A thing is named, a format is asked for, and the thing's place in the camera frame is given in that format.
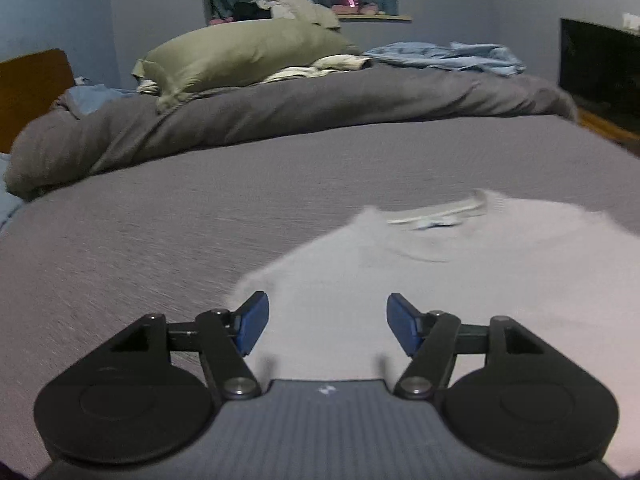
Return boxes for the cream cloth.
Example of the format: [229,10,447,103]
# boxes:
[262,54,373,83]

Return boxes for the olive green pillow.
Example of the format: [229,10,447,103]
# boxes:
[132,19,361,113]

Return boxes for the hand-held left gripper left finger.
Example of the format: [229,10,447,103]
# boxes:
[75,291,271,401]

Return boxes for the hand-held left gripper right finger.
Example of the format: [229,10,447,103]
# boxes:
[386,292,563,401]

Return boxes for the cream padded jacket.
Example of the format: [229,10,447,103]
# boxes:
[251,0,342,30]

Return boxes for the wooden window sill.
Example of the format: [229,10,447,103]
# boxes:
[337,14,413,23]

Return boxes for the light blue denim shirt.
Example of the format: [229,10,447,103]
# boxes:
[362,41,527,77]

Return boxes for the white knit sweater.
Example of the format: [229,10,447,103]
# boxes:
[222,189,640,476]

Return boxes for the wooden headboard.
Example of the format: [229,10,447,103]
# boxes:
[0,49,76,153]

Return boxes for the light blue pillow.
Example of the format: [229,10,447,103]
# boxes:
[52,84,138,116]

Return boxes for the grey bed sheet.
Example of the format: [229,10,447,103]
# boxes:
[0,114,640,478]

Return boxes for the dark grey duvet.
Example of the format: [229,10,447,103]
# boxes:
[4,62,578,201]

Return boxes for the black television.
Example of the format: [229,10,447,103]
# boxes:
[558,18,640,136]

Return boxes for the wooden television stand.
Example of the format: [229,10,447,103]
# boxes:
[575,109,640,153]

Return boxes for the light blue sheet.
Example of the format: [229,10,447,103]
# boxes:
[0,152,23,226]

